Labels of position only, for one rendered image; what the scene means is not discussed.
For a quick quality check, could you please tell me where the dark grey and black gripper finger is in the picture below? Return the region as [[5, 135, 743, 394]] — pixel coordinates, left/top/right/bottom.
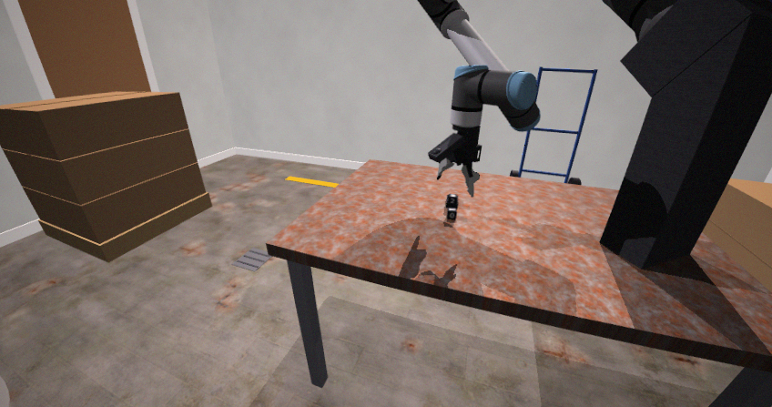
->
[[462, 154, 480, 198], [437, 158, 454, 180]]

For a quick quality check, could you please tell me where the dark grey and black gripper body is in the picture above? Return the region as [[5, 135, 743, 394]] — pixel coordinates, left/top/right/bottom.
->
[[447, 125, 482, 166]]

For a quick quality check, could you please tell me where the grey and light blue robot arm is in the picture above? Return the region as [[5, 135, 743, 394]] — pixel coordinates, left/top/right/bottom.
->
[[417, 0, 677, 163]]

